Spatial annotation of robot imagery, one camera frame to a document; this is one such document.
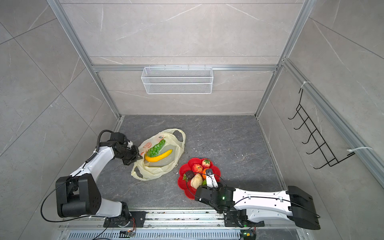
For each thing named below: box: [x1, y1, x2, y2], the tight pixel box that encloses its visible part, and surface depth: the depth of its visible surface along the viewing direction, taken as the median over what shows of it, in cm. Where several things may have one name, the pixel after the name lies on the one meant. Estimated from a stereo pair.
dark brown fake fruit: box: [186, 170, 195, 180], surface depth 85 cm
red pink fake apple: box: [192, 163, 203, 174], surface depth 87 cm
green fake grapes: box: [147, 139, 166, 158], surface depth 97 cm
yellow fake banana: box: [144, 149, 173, 162], surface depth 96 cm
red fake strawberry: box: [202, 159, 211, 168], surface depth 88 cm
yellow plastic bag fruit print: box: [131, 128, 186, 181], surface depth 91 cm
